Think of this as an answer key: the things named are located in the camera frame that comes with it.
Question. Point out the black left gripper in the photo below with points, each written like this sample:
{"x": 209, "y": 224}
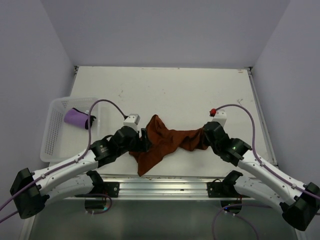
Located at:
{"x": 142, "y": 145}

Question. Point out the rust orange towel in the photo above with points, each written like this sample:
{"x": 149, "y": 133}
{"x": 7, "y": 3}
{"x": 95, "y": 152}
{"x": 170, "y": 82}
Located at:
{"x": 166, "y": 141}

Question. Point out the purple grey microfiber towel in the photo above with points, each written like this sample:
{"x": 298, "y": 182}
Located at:
{"x": 79, "y": 119}

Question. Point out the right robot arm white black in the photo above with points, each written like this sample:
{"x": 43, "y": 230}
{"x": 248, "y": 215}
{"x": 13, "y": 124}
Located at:
{"x": 297, "y": 202}

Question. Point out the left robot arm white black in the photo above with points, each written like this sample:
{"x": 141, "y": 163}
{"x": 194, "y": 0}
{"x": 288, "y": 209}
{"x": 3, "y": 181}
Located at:
{"x": 25, "y": 190}

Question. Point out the white perforated plastic basket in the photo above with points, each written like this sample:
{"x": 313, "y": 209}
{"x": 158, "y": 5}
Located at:
{"x": 62, "y": 140}

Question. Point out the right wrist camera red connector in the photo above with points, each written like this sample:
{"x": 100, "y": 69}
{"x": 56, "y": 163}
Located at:
{"x": 218, "y": 116}

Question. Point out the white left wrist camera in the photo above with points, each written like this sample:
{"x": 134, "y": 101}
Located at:
{"x": 132, "y": 121}

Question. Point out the aluminium mounting rail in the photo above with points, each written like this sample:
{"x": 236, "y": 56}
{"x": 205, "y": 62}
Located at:
{"x": 154, "y": 188}

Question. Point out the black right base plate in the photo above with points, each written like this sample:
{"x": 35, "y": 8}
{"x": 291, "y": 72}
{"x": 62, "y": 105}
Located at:
{"x": 218, "y": 189}

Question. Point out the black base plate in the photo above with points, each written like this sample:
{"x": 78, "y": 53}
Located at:
{"x": 218, "y": 189}
{"x": 110, "y": 188}

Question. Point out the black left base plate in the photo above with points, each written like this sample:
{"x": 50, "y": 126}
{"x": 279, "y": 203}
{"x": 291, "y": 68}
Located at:
{"x": 110, "y": 188}

